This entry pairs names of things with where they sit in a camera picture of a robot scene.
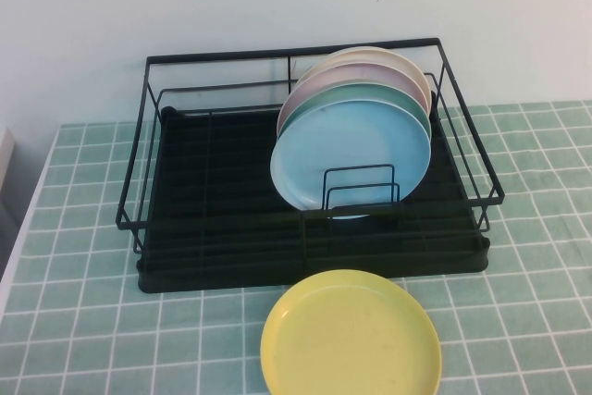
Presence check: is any green checked tablecloth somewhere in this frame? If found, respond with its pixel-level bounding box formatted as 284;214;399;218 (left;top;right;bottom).
0;101;592;395

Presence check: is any yellow plate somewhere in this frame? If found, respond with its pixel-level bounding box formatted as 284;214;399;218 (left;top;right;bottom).
259;268;443;395

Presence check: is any pink plate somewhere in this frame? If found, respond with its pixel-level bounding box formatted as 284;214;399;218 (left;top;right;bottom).
276;61;432;135

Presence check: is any light blue plate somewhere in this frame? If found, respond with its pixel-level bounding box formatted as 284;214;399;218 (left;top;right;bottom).
270;99;434;222

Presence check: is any black plastic drip tray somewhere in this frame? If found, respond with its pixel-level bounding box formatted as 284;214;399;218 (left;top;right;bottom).
136;105;491;295

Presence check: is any cream plate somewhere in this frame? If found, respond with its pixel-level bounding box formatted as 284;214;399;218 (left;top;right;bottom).
316;45;426;93

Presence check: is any black wire dish rack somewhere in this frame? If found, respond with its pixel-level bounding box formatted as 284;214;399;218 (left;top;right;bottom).
115;37;504;257

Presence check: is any teal green plate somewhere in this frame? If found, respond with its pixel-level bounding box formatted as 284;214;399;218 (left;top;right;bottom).
278;83;434;142

